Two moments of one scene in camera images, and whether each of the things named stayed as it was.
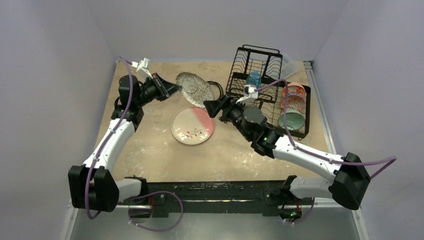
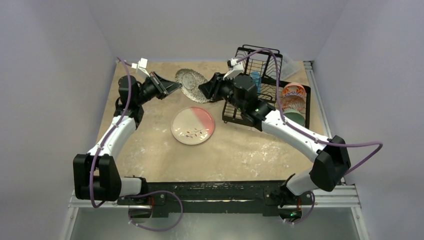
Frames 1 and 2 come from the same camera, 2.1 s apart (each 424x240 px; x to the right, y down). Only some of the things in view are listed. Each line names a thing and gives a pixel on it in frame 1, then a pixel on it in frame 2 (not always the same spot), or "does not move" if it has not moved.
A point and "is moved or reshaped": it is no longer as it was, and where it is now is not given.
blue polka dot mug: x=254 y=78 does not move
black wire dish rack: x=253 y=81 does not move
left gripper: x=164 y=89 does not move
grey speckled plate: x=194 y=89 is moved or reshaped
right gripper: x=224 y=110 to x=218 y=89
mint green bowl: x=294 y=119 does not move
